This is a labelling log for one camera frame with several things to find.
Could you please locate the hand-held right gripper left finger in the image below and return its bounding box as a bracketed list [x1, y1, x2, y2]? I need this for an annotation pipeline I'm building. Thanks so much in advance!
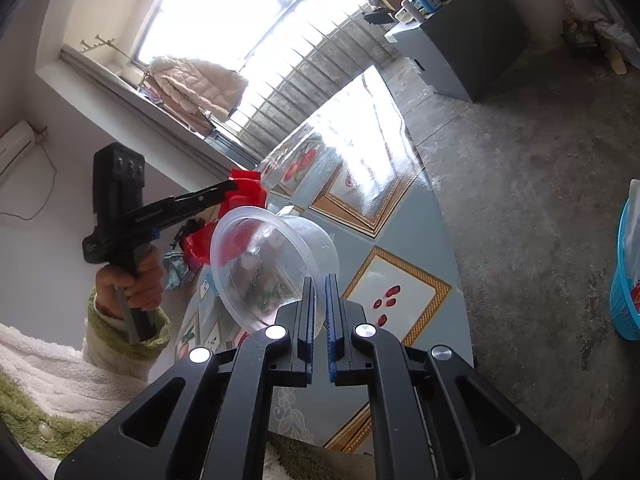
[55, 276, 318, 480]

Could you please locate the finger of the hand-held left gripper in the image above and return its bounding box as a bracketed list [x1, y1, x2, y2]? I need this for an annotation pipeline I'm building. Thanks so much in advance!
[167, 179, 240, 206]
[117, 195, 225, 228]

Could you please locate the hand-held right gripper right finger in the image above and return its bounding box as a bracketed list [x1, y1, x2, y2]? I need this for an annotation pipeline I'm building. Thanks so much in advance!
[324, 274, 583, 480]

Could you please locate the clear plastic bowl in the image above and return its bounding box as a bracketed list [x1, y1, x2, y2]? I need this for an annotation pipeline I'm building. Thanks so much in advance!
[210, 206, 341, 336]

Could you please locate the clear container with red lid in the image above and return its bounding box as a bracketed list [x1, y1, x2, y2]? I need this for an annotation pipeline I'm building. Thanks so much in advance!
[229, 127, 346, 208]

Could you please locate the blue plastic basket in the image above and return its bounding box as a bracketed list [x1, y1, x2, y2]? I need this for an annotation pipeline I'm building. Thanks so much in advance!
[609, 200, 640, 341]

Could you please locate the person's left forearm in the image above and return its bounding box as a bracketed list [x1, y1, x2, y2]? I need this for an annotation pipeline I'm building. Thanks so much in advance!
[0, 287, 173, 463]

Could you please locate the person's left hand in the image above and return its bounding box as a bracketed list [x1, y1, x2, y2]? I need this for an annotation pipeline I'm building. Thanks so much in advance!
[95, 247, 166, 321]

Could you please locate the red plastic bag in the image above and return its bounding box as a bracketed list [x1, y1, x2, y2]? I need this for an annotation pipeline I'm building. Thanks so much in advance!
[181, 210, 261, 267]

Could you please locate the crumpled snack wrapper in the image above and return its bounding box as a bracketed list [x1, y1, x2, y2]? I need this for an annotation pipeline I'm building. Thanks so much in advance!
[162, 250, 192, 291]

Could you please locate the beige puffer jacket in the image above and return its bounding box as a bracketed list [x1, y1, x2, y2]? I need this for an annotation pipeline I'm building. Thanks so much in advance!
[145, 56, 249, 133]

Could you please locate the white air conditioner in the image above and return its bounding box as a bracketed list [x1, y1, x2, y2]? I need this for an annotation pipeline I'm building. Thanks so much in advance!
[0, 120, 41, 182]

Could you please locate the fruit-print tablecloth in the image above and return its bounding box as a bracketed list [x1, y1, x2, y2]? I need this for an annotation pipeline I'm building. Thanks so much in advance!
[172, 65, 473, 461]

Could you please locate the white green fleece robe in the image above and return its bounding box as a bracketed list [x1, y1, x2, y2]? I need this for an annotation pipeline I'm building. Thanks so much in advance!
[262, 432, 378, 480]

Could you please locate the metal window railing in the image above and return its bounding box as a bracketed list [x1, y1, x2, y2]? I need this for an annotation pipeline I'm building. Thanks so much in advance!
[215, 0, 401, 161]

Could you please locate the grey cabinet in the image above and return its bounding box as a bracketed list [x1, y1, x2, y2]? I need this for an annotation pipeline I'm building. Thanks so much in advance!
[384, 0, 531, 104]

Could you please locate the white plastic bag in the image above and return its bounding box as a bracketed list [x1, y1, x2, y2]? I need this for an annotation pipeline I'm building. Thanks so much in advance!
[562, 0, 640, 63]

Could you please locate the air conditioner cable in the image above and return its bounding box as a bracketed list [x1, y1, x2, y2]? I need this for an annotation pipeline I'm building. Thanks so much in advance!
[0, 132, 58, 222]

